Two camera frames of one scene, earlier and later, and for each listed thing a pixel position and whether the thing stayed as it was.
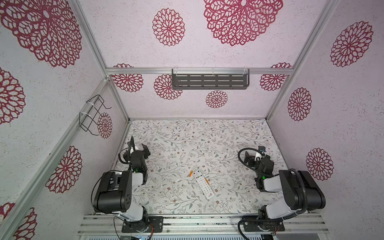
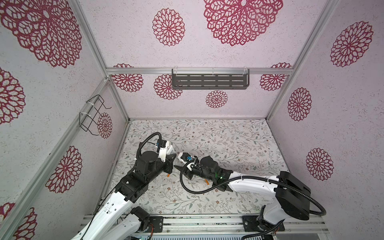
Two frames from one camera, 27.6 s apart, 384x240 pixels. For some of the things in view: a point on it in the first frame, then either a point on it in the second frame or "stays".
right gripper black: (252, 160) -> (189, 171)
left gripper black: (132, 147) -> (168, 162)
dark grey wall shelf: (211, 79) stays
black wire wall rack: (89, 118) stays
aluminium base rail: (209, 223) stays
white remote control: (203, 184) -> (170, 150)
